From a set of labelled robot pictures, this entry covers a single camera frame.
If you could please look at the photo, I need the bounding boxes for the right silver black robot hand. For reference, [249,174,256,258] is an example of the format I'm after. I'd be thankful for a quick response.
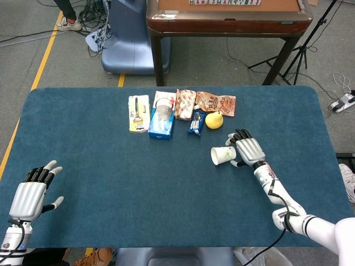
[225,129,267,168]

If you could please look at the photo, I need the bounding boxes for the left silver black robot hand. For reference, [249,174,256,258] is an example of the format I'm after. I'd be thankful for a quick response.
[9,160,64,222]

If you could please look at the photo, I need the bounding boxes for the white paper cup green print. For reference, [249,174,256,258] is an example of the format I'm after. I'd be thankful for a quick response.
[210,146,237,166]

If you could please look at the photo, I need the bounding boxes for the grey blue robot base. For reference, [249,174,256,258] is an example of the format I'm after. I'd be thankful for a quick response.
[115,247,236,266]

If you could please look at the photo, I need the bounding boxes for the yellow pear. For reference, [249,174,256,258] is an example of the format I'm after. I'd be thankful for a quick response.
[205,110,224,130]

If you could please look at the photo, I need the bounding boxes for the brown orange spout pouch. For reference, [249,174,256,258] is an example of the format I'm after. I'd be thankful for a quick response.
[194,91,237,117]

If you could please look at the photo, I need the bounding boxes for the small blue Oreo packet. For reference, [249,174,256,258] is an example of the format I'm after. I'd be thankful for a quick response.
[187,110,207,137]

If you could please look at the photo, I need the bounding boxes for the orange white snack bag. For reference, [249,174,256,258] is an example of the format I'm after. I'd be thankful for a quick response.
[174,88,197,121]

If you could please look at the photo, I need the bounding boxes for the brown suede shoe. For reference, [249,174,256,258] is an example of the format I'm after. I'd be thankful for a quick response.
[72,247,114,266]

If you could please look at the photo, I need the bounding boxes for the white mesh sneaker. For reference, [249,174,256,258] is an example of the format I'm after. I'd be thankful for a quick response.
[338,163,355,204]

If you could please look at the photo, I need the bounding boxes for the white black power strip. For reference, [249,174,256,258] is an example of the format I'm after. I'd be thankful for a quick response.
[328,90,355,113]

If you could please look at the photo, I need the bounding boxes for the clear plastic bag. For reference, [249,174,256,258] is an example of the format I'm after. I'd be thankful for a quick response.
[234,246,291,266]

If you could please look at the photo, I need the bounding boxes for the black tripod stand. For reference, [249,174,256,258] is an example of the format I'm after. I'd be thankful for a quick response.
[247,0,344,86]

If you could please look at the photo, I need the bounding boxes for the blue felt table cover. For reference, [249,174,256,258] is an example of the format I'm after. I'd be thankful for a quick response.
[0,85,355,249]

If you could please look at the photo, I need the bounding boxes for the yellow razor blister pack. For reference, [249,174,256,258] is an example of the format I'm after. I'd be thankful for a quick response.
[128,94,151,134]

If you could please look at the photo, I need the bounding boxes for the brown mahjong table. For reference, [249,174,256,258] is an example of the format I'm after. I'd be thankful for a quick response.
[146,0,314,86]

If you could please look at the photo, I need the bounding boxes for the mahjong tile row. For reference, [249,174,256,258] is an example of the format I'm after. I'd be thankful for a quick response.
[189,0,261,6]

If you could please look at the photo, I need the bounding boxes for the white socket strip with plugs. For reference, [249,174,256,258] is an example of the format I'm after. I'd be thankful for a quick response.
[85,26,111,53]

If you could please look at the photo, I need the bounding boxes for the white sneaker with red trim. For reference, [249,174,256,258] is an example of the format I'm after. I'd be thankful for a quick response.
[56,17,83,32]

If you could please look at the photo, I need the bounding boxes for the person leg dark trousers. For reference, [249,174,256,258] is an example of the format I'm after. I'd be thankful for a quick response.
[53,0,78,21]

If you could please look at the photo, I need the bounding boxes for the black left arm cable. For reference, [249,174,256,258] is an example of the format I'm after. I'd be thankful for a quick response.
[0,219,26,263]

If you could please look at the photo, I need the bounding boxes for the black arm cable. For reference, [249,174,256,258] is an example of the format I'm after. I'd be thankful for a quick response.
[243,178,300,266]
[0,219,26,263]

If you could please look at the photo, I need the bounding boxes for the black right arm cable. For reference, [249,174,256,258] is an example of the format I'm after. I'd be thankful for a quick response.
[243,178,300,266]

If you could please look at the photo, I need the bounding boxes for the white coiled floor cable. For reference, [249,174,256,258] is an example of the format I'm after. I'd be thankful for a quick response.
[332,71,352,91]

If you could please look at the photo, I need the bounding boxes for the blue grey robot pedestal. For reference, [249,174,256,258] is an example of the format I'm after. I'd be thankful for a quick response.
[101,0,171,75]

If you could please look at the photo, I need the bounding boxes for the black floor cable bundle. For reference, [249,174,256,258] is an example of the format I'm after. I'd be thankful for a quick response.
[77,0,111,58]

